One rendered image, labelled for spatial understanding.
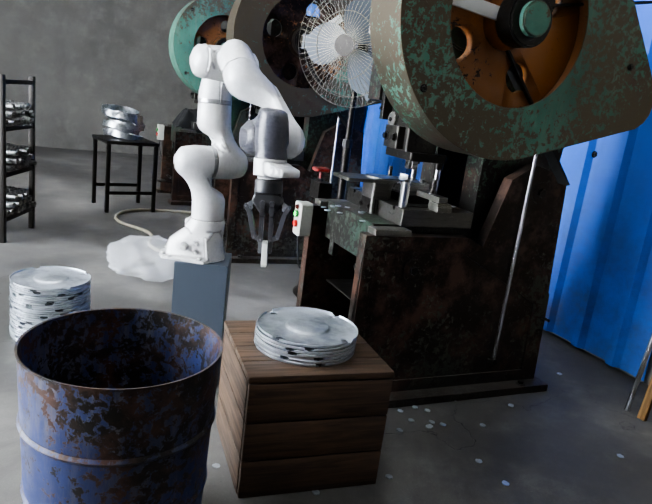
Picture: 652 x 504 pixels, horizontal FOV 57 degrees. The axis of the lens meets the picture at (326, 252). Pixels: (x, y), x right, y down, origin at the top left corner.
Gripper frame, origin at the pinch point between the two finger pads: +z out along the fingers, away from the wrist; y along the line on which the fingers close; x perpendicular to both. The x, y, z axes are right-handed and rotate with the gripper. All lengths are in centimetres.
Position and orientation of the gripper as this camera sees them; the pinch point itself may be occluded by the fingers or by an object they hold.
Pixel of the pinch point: (264, 253)
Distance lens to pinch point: 164.4
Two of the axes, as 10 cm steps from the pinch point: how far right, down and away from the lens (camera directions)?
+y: -10.0, -0.7, -0.4
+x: 0.2, 1.8, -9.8
